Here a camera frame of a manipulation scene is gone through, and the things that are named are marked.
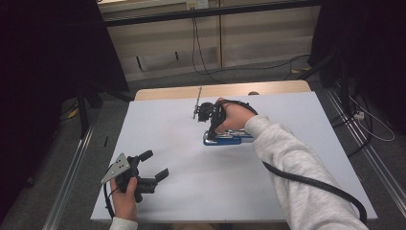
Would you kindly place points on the wooden table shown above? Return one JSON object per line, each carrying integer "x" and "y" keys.
{"x": 223, "y": 90}

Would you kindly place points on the person's right hand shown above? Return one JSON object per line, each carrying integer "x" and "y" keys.
{"x": 235, "y": 117}

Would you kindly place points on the black horizontal bar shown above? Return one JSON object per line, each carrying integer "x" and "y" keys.
{"x": 204, "y": 13}

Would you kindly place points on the white power strip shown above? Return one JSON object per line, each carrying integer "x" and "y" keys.
{"x": 359, "y": 115}

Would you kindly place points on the black curtain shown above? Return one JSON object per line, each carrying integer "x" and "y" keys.
{"x": 373, "y": 57}
{"x": 41, "y": 80}

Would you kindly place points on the metal floor rail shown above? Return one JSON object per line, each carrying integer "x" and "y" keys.
{"x": 68, "y": 179}
{"x": 367, "y": 150}

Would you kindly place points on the blue and silver stapler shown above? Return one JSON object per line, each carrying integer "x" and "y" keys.
{"x": 227, "y": 138}

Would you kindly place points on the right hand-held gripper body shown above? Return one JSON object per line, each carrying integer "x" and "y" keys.
{"x": 207, "y": 111}

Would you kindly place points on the black stand leg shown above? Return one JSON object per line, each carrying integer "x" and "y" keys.
{"x": 83, "y": 111}

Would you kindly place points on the person's left hand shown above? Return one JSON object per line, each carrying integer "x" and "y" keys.
{"x": 124, "y": 201}

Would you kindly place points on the white wall outlet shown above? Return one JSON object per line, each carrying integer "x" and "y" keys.
{"x": 197, "y": 4}

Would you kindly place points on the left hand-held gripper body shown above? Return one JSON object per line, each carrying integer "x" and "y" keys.
{"x": 118, "y": 167}

